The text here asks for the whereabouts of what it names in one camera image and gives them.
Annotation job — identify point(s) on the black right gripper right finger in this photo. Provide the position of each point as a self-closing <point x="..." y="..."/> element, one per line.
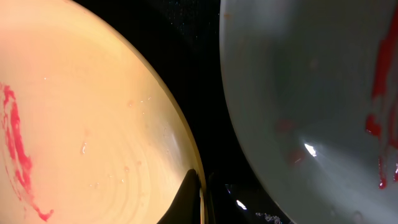
<point x="210" y="204"/>

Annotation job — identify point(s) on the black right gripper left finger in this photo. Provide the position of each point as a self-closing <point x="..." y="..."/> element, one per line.
<point x="185" y="207"/>

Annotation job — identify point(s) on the yellow plate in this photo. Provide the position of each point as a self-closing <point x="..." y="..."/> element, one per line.
<point x="89" y="131"/>

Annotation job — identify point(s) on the black round tray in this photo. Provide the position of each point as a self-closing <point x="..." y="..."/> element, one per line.
<point x="180" y="39"/>

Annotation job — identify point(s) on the light green plate near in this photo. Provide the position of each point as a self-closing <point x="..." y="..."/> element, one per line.
<point x="311" y="89"/>

